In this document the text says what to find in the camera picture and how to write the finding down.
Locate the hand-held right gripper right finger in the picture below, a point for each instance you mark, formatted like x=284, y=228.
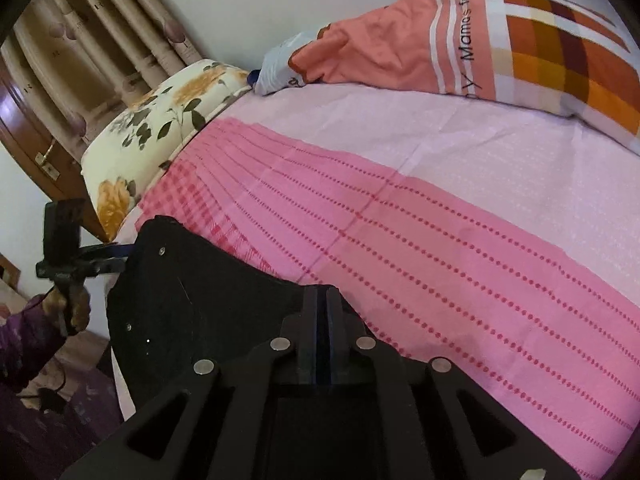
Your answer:
x=328, y=340

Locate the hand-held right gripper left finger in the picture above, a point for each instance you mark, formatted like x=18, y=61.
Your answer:
x=313, y=340

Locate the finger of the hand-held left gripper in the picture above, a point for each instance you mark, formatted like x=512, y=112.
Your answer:
x=112, y=249
x=107, y=265

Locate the black pants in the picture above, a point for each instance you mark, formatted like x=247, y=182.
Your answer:
x=200, y=300

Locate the person's left forearm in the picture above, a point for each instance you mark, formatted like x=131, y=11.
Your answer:
x=25, y=345

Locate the person's left hand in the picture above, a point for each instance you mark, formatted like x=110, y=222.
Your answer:
x=79, y=310

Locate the brown wooden door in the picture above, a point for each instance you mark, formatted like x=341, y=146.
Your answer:
x=35, y=140

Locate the floral yellow pillow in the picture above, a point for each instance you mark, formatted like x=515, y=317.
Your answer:
x=145, y=135

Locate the pink checked bed sheet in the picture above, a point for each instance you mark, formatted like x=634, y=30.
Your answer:
x=450, y=220

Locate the beige patterned curtain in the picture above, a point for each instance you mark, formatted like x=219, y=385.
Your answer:
x=100, y=35

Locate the white and blue pillow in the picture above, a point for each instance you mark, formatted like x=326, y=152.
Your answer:
x=275, y=65

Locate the orange plaid pillow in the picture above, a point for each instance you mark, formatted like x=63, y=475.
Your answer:
x=450, y=40

